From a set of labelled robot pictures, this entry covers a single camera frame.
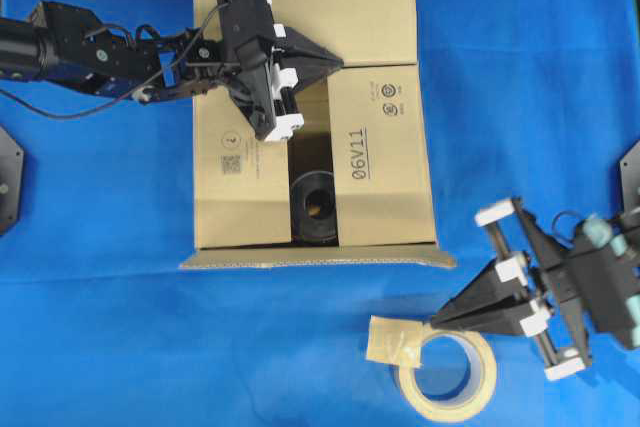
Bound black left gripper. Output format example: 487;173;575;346
227;26;344;142

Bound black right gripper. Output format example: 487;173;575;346
430;198;639;381

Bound brown cardboard box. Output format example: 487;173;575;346
183;0;455;270

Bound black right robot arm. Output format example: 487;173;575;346
430;198;639;381

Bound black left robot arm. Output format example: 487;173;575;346
1;0;344;142

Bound black cylindrical object in box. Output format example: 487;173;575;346
290;170;338;246

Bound beige masking tape roll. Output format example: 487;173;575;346
366;316;497;423

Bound blue table cloth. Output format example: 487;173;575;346
1;0;639;426

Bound black wrist camera on left gripper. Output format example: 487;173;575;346
217;0;276;71

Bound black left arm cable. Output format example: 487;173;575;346
0;1;231;122

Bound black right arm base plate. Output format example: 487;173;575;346
619;141;640;211

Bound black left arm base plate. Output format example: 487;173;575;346
0;127;25;235

